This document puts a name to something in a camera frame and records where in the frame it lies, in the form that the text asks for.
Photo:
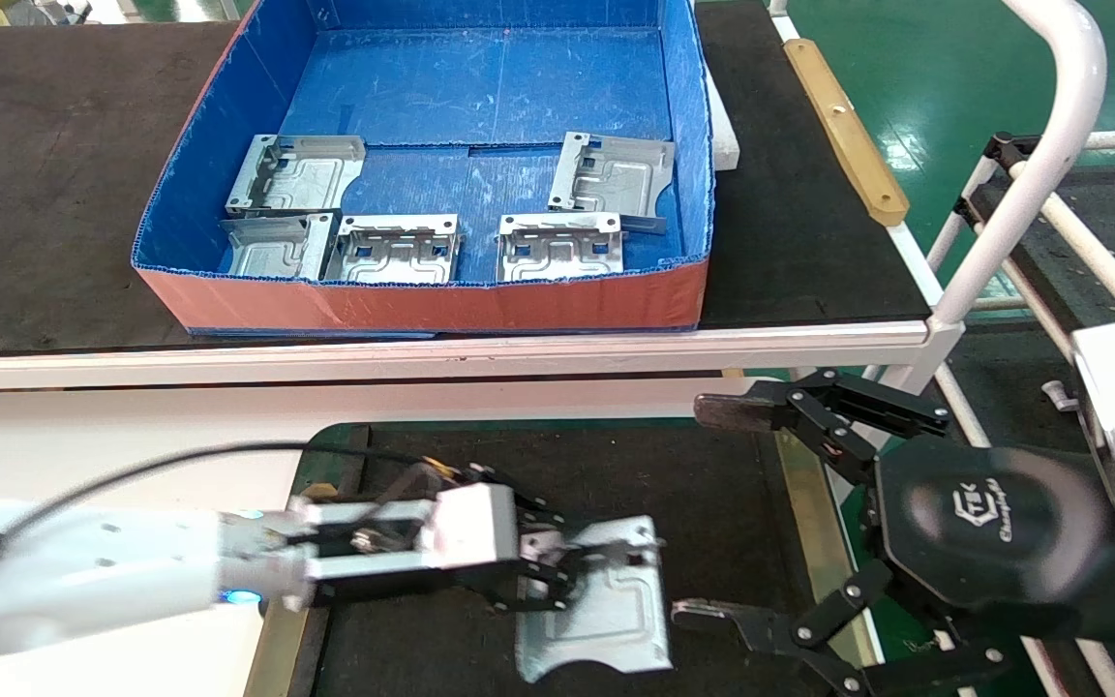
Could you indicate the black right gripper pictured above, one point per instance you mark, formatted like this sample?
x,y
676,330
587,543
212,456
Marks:
x,y
983,532

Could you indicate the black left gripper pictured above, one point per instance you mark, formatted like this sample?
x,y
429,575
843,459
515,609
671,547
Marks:
x,y
422,588

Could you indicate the silver stamped metal bracket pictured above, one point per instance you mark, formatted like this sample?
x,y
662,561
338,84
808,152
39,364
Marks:
x,y
616,179
557,254
393,257
301,174
277,252
616,620

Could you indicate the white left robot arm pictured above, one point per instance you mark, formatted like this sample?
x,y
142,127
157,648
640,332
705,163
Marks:
x,y
83,571

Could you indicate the blue corrugated box orange outside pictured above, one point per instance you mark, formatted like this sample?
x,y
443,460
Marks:
x,y
519,77

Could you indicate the tan strip beside work mat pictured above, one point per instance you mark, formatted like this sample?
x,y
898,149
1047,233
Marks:
x,y
282,658
809,542

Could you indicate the black work mat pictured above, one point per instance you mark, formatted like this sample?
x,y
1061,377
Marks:
x,y
712,503

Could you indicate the large black table mat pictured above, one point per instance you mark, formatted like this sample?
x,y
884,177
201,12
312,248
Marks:
x,y
790,271

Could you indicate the white pipe rack black joints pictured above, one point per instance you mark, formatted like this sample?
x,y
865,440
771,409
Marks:
x,y
1090,247

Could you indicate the long tan strip with holes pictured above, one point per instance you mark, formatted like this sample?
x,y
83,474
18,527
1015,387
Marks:
x,y
848,136

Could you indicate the white foam block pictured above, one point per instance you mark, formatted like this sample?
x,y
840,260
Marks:
x,y
724,136

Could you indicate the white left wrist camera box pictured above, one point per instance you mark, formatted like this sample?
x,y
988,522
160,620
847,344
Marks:
x,y
470,528

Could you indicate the white aluminium table frame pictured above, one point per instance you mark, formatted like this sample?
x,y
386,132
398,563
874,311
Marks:
x,y
422,353

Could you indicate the curved white tube rail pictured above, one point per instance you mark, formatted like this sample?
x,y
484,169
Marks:
x,y
1051,145

